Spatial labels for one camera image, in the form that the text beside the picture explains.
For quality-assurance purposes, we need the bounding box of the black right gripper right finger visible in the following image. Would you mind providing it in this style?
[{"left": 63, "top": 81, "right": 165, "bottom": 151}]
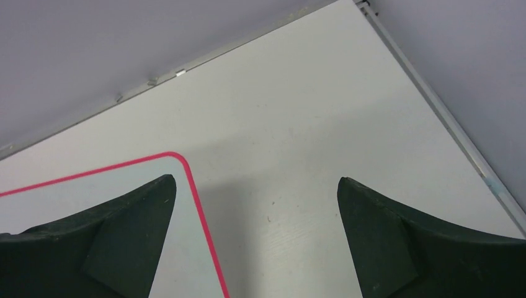
[{"left": 337, "top": 178, "right": 525, "bottom": 297}]

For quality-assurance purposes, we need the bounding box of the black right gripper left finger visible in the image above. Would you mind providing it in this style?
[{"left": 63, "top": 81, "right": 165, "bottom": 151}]
[{"left": 1, "top": 174, "right": 177, "bottom": 297}]

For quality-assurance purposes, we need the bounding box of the pink-framed whiteboard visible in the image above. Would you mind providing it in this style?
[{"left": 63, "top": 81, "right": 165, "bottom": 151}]
[{"left": 1, "top": 151, "right": 229, "bottom": 297}]

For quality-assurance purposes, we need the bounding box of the aluminium table edge frame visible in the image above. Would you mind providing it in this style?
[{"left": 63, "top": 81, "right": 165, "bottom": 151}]
[{"left": 1, "top": 1, "right": 525, "bottom": 240}]

